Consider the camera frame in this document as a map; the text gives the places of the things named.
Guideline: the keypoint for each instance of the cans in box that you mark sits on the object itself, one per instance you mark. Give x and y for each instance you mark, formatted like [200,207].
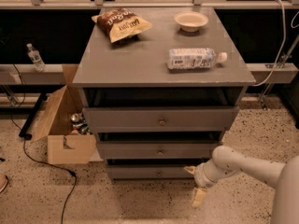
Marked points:
[79,124]

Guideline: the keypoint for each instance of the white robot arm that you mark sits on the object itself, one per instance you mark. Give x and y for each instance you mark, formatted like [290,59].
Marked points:
[226,162]

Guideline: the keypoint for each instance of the black metal leg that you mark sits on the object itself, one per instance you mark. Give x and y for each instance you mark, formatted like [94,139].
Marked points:
[24,130]

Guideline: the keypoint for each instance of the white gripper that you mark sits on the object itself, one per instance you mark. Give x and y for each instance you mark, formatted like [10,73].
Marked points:
[202,175]

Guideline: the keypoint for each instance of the grey middle drawer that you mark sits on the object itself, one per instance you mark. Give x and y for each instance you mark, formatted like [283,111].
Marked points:
[158,145]

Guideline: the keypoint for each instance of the white paper bowl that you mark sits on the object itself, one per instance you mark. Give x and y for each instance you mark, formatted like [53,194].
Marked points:
[191,21]

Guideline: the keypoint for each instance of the grey top drawer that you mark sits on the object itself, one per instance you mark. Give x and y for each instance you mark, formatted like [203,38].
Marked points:
[159,119]

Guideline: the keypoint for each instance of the standing water bottle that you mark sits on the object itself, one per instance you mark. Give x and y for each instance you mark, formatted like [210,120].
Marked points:
[35,57]

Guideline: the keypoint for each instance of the cardboard box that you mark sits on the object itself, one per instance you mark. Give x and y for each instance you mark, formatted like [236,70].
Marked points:
[65,144]

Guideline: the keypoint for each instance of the grey drawer cabinet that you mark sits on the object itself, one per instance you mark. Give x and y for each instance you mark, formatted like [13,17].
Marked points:
[134,73]

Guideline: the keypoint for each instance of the low metal ledge beam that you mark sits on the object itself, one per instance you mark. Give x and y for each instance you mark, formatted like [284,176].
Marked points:
[60,74]

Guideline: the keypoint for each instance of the lying plastic water bottle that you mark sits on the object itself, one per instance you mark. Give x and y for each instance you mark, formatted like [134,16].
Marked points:
[194,58]

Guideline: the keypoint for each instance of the grey bottom drawer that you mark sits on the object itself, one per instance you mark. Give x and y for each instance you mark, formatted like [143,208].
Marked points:
[150,168]

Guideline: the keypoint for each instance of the brown chips bag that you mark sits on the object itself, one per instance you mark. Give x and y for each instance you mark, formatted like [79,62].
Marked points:
[121,23]

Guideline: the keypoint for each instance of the grey drawer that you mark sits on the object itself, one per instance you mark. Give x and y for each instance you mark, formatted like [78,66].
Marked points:
[158,145]
[150,168]
[159,119]

